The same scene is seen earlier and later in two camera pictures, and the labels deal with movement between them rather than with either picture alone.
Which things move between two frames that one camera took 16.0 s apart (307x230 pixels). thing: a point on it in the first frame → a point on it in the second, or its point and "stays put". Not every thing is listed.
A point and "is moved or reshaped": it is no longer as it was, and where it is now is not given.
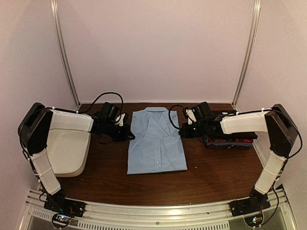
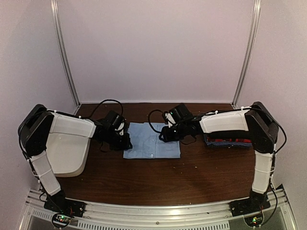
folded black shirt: x=245 y=135 stays put
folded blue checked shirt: x=229 y=143 stays put
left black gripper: x=127 y=132 → x=124 y=145
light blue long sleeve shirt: x=158 y=146 is moved or reshaped
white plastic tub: x=67 y=150 stays put
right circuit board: x=254 y=221 stays put
